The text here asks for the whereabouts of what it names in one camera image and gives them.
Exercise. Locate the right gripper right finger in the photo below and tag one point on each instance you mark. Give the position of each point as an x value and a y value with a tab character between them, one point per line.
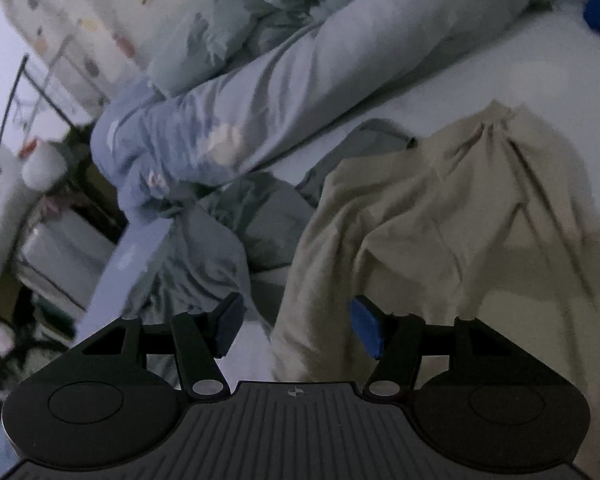
394	343

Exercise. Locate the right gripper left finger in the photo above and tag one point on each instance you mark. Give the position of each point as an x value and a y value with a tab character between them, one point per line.
202	339

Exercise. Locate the beige t-shirt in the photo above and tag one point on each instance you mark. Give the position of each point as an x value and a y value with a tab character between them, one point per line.
491	217

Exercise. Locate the grey-green garment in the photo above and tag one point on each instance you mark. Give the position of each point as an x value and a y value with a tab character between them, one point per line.
291	251

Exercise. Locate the light blue patterned duvet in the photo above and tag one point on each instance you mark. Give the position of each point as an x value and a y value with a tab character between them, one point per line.
148	147

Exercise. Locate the black metal rack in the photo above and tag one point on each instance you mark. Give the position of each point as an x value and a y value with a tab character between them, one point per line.
25	112

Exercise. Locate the white patterned curtain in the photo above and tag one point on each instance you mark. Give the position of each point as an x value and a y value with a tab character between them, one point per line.
94	47

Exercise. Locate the teal green blanket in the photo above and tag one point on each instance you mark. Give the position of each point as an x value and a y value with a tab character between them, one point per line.
208	38

